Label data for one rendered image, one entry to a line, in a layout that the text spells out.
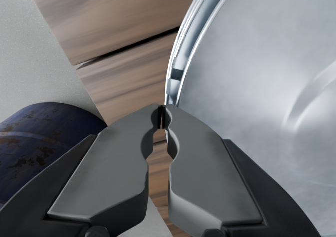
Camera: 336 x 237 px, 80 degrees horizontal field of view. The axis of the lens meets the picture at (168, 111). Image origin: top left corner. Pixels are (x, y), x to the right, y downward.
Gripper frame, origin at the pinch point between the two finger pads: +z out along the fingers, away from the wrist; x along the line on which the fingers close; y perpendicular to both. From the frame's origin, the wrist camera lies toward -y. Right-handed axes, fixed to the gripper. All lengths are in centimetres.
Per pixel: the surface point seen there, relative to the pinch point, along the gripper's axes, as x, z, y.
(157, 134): -0.4, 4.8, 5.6
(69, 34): -7.2, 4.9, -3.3
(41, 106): -33, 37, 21
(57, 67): -27.7, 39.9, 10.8
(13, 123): -34.4, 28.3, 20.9
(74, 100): -25, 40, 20
